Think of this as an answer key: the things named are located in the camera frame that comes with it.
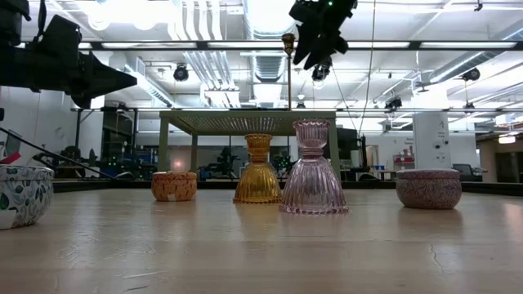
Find amber ribbed glass candle holder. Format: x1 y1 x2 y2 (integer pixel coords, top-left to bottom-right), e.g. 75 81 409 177
232 132 284 205

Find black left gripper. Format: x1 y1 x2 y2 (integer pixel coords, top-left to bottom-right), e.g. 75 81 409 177
0 51 138 109

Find tall gold candlestick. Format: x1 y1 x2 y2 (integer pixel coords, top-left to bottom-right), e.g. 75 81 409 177
281 33 297 112

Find black monitor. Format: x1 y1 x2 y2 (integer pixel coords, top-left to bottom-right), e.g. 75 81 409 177
338 127 360 161

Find grey monitor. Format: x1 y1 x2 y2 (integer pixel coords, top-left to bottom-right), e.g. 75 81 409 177
3 129 22 159

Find purple patterned candle tin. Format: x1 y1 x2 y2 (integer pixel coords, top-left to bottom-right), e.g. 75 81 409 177
395 167 463 211

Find pale green perforated metal shelf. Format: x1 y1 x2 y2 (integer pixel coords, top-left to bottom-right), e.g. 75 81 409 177
158 109 342 183

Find orange patterned candle tin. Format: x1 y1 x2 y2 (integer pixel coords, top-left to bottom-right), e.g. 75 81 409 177
150 170 199 203

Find white round pillar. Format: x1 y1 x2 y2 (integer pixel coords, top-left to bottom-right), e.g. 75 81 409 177
412 111 453 171

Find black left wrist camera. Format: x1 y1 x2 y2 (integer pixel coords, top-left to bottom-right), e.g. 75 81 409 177
32 14 83 58

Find grey office chair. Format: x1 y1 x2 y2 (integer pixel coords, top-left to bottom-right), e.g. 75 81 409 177
452 163 488 183

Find shelving with red bins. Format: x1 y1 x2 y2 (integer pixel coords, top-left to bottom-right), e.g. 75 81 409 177
392 153 416 171

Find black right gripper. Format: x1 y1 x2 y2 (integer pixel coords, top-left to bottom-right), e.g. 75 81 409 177
288 0 359 70

